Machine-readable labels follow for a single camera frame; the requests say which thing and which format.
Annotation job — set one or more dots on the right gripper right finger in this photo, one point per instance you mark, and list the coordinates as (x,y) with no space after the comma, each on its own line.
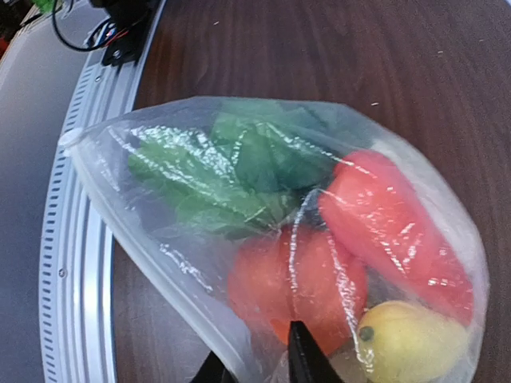
(306,361)

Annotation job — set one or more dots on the aluminium front rail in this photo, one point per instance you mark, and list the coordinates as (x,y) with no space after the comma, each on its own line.
(56,252)

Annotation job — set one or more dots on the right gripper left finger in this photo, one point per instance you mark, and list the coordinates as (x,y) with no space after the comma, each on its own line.
(213,371)

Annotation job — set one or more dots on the red toy pepper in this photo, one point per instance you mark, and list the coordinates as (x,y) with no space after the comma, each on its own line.
(372,210)

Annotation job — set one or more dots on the clear dotted zip bag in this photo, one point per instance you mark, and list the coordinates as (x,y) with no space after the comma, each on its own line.
(190,268)

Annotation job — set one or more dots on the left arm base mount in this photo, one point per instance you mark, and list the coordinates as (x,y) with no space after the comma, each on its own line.
(128,29)

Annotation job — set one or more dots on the yellow toy pepper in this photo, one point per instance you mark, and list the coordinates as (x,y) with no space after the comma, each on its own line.
(401,342)

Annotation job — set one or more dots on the green leafy toy vegetable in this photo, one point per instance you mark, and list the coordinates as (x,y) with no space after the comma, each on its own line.
(243,173)

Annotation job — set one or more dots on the orange toy pumpkin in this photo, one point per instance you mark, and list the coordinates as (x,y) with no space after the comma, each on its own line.
(302,275)

